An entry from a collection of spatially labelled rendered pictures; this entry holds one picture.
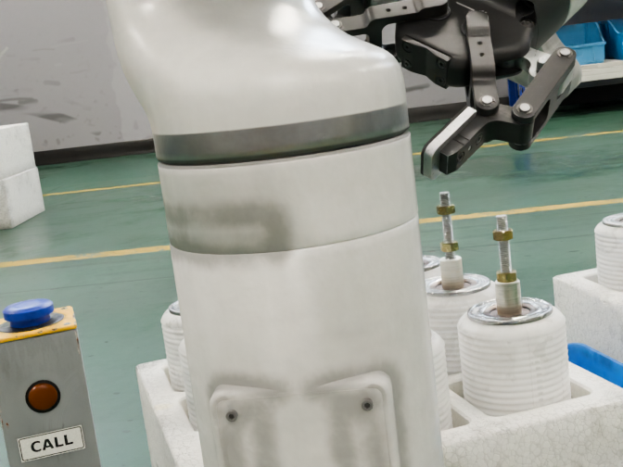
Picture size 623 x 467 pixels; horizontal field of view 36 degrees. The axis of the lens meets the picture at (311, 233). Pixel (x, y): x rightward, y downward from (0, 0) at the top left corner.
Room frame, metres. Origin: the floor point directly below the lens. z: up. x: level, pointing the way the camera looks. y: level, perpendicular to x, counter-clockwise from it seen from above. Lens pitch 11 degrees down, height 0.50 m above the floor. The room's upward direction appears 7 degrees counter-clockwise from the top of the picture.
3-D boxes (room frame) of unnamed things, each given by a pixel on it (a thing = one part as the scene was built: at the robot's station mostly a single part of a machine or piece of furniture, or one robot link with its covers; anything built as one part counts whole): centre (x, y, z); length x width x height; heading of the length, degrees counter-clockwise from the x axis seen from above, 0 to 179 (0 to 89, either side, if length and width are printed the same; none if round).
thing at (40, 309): (0.76, 0.24, 0.32); 0.04 x 0.04 x 0.02
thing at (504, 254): (0.83, -0.17, 0.30); 0.01 x 0.01 x 0.08
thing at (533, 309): (0.83, -0.17, 0.25); 0.08 x 0.08 x 0.01
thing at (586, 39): (5.24, -1.47, 0.36); 0.50 x 0.38 x 0.21; 174
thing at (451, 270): (0.94, -0.14, 0.26); 0.02 x 0.02 x 0.03
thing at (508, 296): (0.83, -0.17, 0.26); 0.02 x 0.02 x 0.03
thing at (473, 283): (0.94, -0.14, 0.25); 0.08 x 0.08 x 0.01
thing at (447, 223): (0.94, -0.14, 0.31); 0.01 x 0.01 x 0.08
